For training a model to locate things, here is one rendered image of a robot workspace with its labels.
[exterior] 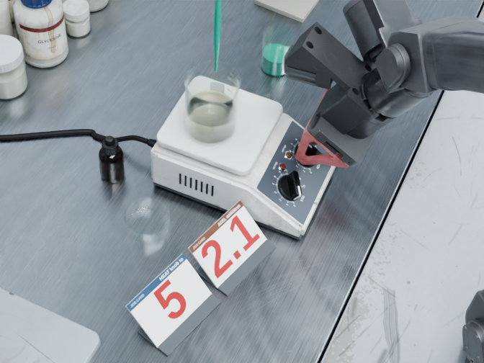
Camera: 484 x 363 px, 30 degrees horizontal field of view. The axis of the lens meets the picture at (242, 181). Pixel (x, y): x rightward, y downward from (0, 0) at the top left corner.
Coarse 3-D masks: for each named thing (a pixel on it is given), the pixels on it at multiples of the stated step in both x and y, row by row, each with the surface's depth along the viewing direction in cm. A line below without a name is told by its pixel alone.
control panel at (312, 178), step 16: (288, 128) 110; (288, 144) 109; (272, 160) 107; (288, 160) 108; (272, 176) 106; (304, 176) 109; (320, 176) 110; (272, 192) 105; (304, 192) 108; (288, 208) 106; (304, 208) 107
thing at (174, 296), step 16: (176, 272) 100; (192, 272) 101; (160, 288) 99; (176, 288) 100; (192, 288) 101; (144, 304) 98; (160, 304) 99; (176, 304) 100; (192, 304) 101; (144, 320) 97; (160, 320) 98; (176, 320) 99; (160, 336) 98
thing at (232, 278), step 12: (264, 240) 107; (252, 252) 106; (264, 252) 106; (240, 264) 105; (252, 264) 105; (204, 276) 104; (228, 276) 104; (240, 276) 104; (216, 288) 103; (228, 288) 103
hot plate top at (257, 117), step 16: (240, 96) 110; (256, 96) 110; (176, 112) 108; (240, 112) 108; (256, 112) 108; (272, 112) 109; (176, 128) 106; (240, 128) 107; (256, 128) 107; (272, 128) 107; (160, 144) 105; (176, 144) 105; (192, 144) 105; (224, 144) 105; (240, 144) 105; (256, 144) 105; (208, 160) 104; (224, 160) 104; (240, 160) 104; (256, 160) 105
